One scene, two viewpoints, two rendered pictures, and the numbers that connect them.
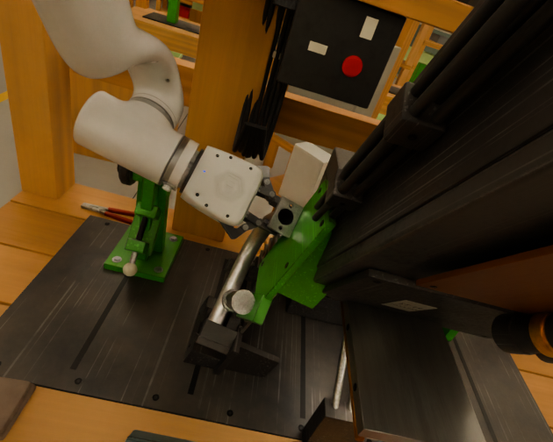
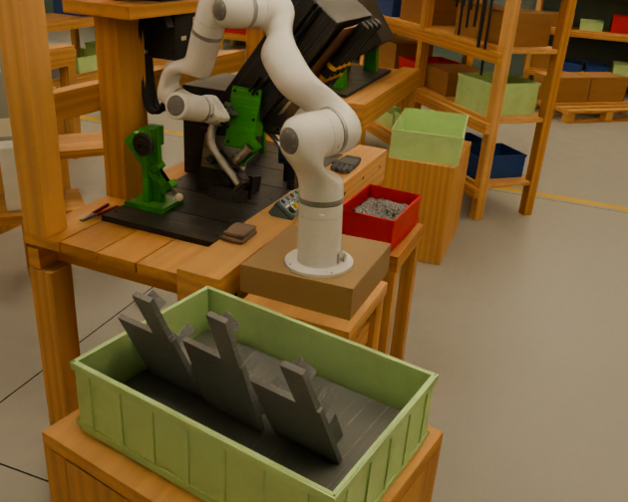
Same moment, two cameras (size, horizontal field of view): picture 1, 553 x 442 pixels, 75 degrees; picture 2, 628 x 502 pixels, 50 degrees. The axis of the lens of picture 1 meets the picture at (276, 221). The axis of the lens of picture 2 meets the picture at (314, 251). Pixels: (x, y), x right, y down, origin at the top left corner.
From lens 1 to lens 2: 2.08 m
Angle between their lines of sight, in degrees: 53
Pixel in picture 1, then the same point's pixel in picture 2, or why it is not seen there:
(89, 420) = (257, 221)
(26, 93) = (48, 149)
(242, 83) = (139, 75)
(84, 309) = (191, 219)
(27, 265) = (140, 236)
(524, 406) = not seen: hidden behind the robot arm
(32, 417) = not seen: hidden behind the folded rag
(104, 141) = (195, 108)
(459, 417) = not seen: hidden behind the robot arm
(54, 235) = (113, 230)
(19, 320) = (191, 231)
